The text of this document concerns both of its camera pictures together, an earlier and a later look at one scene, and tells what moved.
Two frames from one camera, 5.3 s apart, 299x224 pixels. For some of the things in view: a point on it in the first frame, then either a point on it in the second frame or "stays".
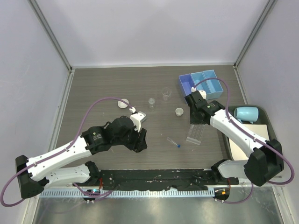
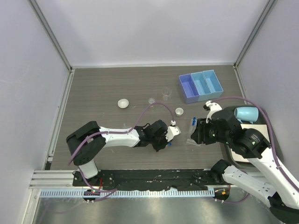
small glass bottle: x=151 y=104 stays
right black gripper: x=193 y=120 -> x=199 y=136
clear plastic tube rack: x=195 y=133 stays
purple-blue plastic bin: x=186 y=83 stays
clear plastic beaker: x=166 y=93 stays
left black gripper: x=139 y=143 -> x=157 y=148
